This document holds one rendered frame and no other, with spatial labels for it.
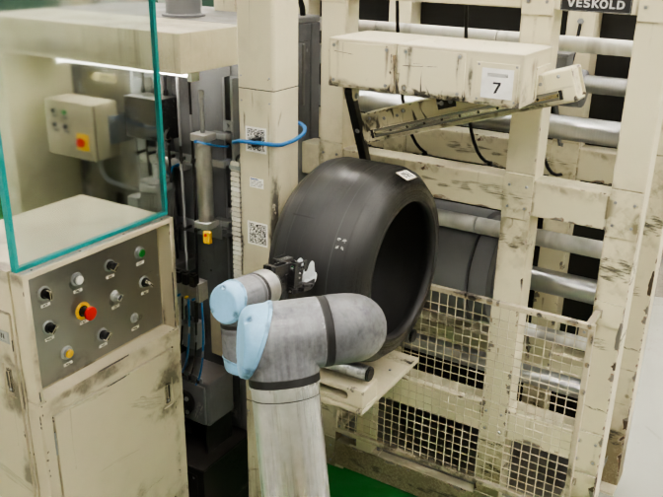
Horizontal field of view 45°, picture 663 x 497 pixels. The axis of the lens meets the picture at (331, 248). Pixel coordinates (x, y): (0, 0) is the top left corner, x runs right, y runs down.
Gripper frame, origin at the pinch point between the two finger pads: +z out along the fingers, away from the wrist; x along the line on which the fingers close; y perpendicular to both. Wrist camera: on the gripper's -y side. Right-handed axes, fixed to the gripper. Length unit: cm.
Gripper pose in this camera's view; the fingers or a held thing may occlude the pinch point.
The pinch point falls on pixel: (312, 276)
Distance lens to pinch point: 208.4
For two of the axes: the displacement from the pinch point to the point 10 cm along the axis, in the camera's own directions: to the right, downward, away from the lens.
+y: 0.8, -9.6, -2.7
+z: 5.2, -1.9, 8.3
